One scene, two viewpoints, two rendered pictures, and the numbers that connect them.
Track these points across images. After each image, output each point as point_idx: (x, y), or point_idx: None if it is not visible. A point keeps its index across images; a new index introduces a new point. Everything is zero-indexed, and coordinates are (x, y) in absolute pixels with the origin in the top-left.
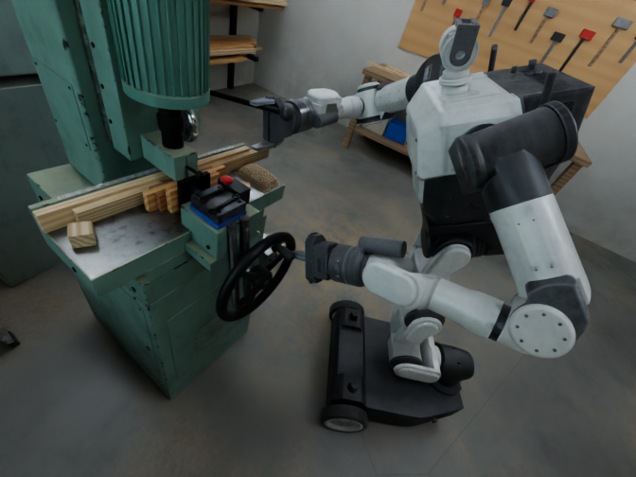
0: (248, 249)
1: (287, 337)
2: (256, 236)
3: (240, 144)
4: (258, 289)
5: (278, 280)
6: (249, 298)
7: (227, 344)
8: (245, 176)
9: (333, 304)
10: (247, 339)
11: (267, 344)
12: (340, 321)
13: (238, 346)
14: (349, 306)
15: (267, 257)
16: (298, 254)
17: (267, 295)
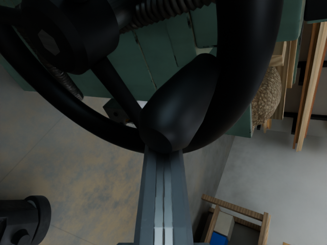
0: (169, 5)
1: (7, 139)
2: (194, 51)
3: (295, 76)
4: (21, 7)
5: (69, 111)
6: (10, 8)
7: (4, 60)
8: (267, 71)
9: (47, 201)
10: (11, 89)
11: (0, 113)
12: (15, 216)
13: (0, 75)
14: (40, 227)
15: (120, 109)
16: (180, 175)
17: (30, 79)
